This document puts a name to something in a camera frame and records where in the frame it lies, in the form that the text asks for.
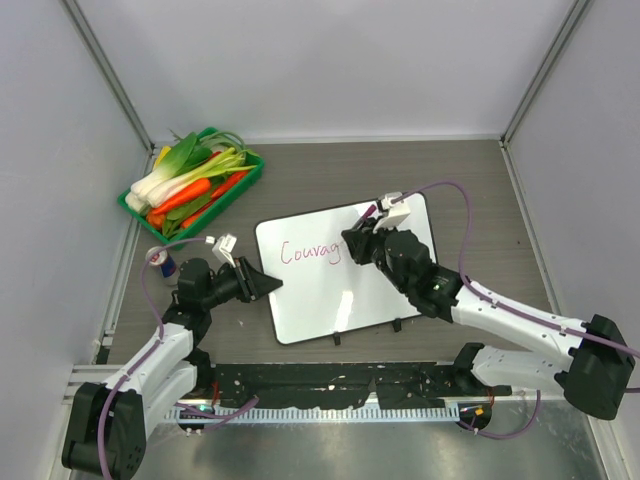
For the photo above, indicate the green plastic tray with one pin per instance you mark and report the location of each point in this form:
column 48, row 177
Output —
column 217, row 141

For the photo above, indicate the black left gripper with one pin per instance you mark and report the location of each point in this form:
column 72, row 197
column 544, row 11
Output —
column 251, row 282

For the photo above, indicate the green bok choy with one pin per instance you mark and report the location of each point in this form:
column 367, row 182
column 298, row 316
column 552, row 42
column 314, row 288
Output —
column 188, row 153

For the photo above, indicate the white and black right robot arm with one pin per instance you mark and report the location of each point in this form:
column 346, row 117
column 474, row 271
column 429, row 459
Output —
column 588, row 363

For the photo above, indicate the orange carrot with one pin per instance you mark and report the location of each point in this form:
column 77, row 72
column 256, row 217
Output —
column 186, row 195

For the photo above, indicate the red and blue drink can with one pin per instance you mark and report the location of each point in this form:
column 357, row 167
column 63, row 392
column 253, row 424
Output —
column 163, row 263

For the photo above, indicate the red chili pepper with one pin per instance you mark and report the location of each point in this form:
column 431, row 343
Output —
column 218, row 192

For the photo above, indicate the white marker with pink cap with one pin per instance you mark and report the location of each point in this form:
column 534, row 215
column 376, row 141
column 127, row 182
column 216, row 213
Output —
column 368, row 213

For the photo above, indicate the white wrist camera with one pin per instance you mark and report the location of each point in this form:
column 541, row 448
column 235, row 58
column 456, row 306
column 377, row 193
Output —
column 222, row 248
column 393, row 210

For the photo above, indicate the white and green leek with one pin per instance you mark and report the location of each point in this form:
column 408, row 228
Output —
column 161, row 184

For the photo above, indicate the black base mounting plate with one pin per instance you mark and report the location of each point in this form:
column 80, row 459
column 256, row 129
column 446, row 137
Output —
column 339, row 386

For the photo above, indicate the white slotted cable duct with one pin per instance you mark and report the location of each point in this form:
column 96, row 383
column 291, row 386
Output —
column 370, row 413

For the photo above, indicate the yellow pepper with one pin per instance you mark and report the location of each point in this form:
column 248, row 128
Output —
column 161, row 155

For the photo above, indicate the white whiteboard with black frame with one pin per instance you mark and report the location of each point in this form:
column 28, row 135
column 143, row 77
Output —
column 324, row 292

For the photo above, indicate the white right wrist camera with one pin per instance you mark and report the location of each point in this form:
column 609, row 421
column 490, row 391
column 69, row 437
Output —
column 393, row 210

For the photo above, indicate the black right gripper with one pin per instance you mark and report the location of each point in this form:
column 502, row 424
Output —
column 361, row 239

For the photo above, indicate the green spinach leaves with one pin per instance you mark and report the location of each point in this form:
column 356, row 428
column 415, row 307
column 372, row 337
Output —
column 174, row 218

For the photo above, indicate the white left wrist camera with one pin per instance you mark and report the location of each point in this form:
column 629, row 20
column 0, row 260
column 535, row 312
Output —
column 222, row 248

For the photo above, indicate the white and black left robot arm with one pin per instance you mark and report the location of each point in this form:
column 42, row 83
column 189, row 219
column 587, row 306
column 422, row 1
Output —
column 111, row 420

